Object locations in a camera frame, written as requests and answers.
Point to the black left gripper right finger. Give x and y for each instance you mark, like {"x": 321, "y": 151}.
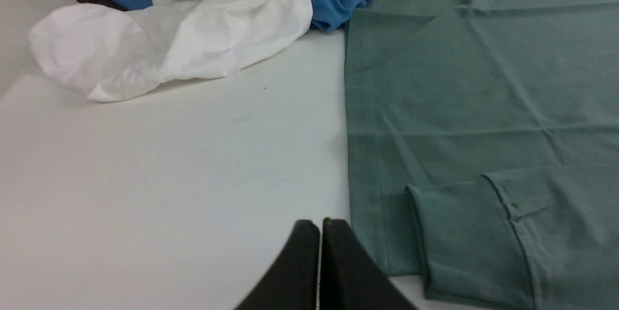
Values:
{"x": 349, "y": 279}

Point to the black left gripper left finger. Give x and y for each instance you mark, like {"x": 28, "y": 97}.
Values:
{"x": 291, "y": 282}

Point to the green long sleeve shirt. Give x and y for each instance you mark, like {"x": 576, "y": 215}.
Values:
{"x": 483, "y": 148}

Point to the white shirt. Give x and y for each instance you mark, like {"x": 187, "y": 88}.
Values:
{"x": 110, "y": 55}

